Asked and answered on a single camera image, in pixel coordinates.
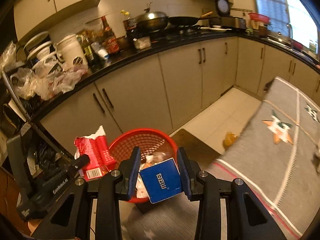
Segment red snack bag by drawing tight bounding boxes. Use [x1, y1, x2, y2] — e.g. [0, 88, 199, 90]
[74, 125, 117, 181]

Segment white and blue carton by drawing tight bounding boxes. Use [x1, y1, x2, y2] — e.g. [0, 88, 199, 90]
[139, 158, 182, 204]

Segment lower kitchen cabinets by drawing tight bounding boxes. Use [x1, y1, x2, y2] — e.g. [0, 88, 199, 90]
[40, 37, 319, 153]

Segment round kitchen scale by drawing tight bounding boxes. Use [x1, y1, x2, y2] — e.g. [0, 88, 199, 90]
[215, 0, 231, 16]

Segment red plastic basket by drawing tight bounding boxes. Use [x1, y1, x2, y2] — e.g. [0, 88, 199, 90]
[109, 128, 178, 203]

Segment grey star tablecloth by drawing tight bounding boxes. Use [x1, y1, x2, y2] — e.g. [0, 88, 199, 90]
[122, 76, 320, 240]

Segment pile of plastic bags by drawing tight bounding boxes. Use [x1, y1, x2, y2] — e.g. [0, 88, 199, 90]
[10, 63, 88, 101]

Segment white electric kettle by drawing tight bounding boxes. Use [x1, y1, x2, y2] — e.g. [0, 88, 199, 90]
[54, 34, 88, 67]

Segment brown sauce bottle red label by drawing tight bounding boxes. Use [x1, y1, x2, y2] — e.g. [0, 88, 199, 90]
[101, 16, 119, 54]

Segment black countertop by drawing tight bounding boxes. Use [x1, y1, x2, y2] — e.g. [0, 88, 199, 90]
[31, 31, 319, 122]

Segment steel pot with lid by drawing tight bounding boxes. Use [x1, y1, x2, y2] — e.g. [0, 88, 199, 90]
[135, 2, 168, 32]

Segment red colander bowl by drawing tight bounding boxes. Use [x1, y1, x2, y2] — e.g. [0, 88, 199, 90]
[249, 12, 270, 24]

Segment sink faucet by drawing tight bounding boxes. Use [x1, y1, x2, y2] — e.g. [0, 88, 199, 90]
[286, 22, 293, 40]

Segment black wok with handle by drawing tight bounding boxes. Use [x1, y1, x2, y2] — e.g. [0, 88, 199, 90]
[168, 11, 213, 27]

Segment upper wall cabinets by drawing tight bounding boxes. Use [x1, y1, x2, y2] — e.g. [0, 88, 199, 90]
[14, 0, 100, 41]

